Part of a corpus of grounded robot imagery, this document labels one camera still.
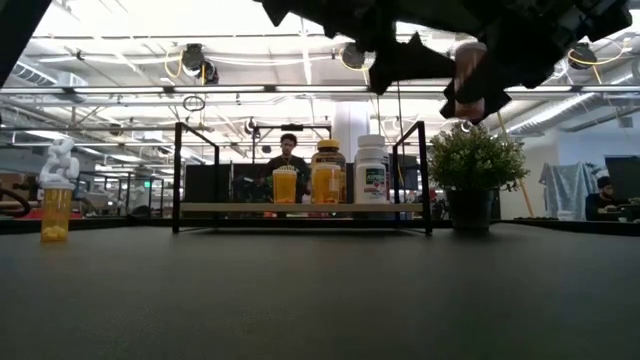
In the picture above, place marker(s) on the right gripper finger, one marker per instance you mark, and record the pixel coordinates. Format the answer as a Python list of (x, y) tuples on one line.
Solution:
[(405, 65), (492, 97)]

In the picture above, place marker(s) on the white aspirin bottle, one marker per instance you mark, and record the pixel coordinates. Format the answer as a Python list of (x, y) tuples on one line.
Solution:
[(371, 175)]

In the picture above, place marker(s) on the brown bottle yellow cap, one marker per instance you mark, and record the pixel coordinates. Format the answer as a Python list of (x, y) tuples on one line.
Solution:
[(328, 151)]

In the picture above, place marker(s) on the small amber pill bottle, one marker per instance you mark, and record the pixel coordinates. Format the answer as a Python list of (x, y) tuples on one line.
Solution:
[(55, 215), (284, 187)]

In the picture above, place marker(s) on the potted green plant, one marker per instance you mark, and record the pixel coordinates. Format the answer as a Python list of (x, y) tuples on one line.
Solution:
[(475, 165)]

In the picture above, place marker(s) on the grey draped cloth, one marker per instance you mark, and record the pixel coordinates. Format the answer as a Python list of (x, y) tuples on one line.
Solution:
[(567, 187)]

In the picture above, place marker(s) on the person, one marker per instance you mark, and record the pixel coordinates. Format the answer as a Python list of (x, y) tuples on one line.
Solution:
[(602, 200), (288, 145)]

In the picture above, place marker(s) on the black monitor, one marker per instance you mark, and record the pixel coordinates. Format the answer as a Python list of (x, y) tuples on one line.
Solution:
[(622, 177)]

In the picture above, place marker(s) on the long ceiling light strip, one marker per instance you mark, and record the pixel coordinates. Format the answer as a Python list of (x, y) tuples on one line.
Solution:
[(200, 90)]

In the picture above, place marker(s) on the light wooden board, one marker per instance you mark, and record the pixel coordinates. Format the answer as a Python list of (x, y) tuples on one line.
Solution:
[(240, 207)]

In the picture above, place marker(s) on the black partition panel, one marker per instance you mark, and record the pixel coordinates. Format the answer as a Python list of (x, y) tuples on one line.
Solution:
[(210, 182)]

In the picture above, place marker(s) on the white lumpy figure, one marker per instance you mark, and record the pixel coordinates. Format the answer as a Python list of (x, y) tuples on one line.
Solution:
[(59, 162)]

